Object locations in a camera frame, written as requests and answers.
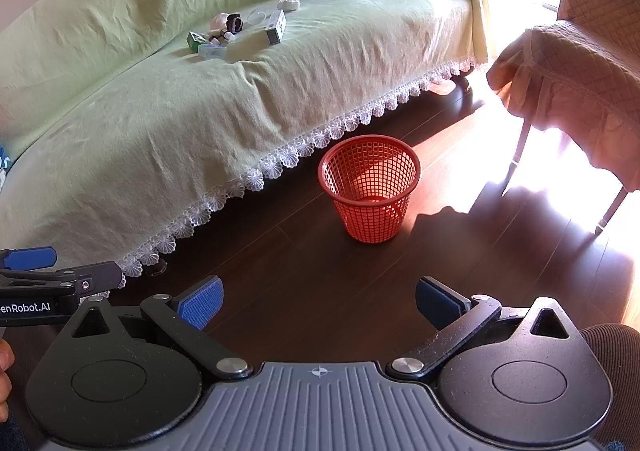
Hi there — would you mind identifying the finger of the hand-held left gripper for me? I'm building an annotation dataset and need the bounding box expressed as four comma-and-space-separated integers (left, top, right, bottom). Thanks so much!
0, 246, 58, 273
0, 261, 127, 299

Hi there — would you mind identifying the chair with pink quilted cover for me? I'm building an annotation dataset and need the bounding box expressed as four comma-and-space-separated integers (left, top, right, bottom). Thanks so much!
486, 0, 640, 234

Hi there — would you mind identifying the person's left hand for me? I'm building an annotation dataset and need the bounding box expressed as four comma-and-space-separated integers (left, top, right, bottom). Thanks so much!
0, 338, 16, 424

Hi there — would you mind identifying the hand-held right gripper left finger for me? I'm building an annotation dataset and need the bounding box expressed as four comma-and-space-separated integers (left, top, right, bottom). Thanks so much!
60, 276, 254, 381

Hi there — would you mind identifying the person's brown trouser leg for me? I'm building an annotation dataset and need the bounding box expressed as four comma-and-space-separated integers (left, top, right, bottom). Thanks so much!
580, 323, 640, 451

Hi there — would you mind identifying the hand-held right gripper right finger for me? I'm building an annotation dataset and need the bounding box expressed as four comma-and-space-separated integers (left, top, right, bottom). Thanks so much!
386, 276, 581, 378

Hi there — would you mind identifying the red plastic mesh basket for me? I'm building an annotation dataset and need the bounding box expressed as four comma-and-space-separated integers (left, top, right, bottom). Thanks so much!
318, 135, 422, 244

